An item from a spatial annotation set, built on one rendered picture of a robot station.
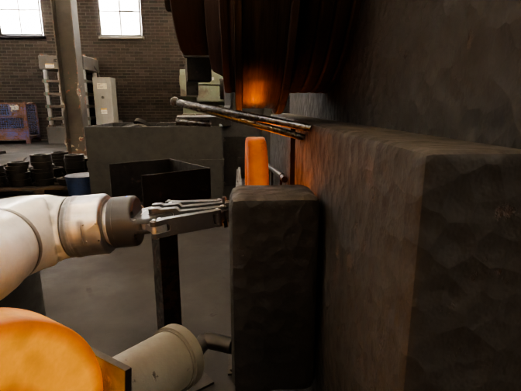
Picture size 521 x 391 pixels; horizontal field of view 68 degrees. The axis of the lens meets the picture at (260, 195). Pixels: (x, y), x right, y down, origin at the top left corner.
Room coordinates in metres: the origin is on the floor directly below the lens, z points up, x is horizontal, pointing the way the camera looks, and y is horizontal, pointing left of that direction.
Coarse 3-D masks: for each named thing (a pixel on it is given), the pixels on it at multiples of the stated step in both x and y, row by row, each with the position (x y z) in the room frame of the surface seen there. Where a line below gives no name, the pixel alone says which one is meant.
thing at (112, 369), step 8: (96, 352) 0.25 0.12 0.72; (104, 360) 0.24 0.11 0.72; (112, 360) 0.24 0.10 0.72; (104, 368) 0.24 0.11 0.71; (112, 368) 0.24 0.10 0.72; (120, 368) 0.23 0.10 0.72; (128, 368) 0.23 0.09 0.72; (104, 376) 0.24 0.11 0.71; (112, 376) 0.24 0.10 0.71; (120, 376) 0.23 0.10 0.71; (128, 376) 0.23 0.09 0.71; (104, 384) 0.24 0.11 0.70; (112, 384) 0.24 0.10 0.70; (120, 384) 0.23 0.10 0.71; (128, 384) 0.23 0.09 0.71
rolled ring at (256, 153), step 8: (248, 144) 0.63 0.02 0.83; (256, 144) 0.63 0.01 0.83; (264, 144) 0.63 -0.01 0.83; (248, 152) 0.62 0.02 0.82; (256, 152) 0.62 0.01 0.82; (264, 152) 0.62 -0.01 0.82; (248, 160) 0.60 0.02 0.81; (256, 160) 0.60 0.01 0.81; (264, 160) 0.60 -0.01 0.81; (248, 168) 0.60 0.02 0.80; (256, 168) 0.59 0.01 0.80; (264, 168) 0.60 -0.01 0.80; (248, 176) 0.59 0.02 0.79; (256, 176) 0.59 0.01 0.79; (264, 176) 0.59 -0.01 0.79; (248, 184) 0.58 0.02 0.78; (256, 184) 0.58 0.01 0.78; (264, 184) 0.59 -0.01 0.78
